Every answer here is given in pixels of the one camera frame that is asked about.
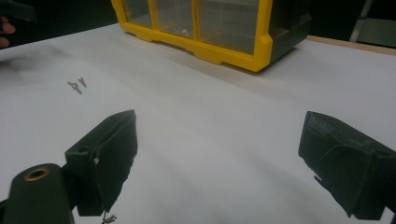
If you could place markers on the clear plastic drawer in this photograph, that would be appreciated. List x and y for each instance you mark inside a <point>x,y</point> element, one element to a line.
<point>229,25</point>

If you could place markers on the small metal wing screw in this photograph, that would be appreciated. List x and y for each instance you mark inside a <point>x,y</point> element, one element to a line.
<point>82,81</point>
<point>74,87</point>

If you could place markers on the grey metal desk frame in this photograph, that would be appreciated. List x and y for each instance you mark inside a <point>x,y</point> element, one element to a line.
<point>373,29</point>

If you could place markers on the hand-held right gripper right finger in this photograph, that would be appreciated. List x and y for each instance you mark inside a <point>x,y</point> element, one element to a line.
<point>351,168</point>

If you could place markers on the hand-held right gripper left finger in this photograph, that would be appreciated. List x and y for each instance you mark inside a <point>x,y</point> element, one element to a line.
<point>104,161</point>

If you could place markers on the yellow black drawer organizer cabinet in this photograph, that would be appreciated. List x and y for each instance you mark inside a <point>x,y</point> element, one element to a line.
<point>218,51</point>

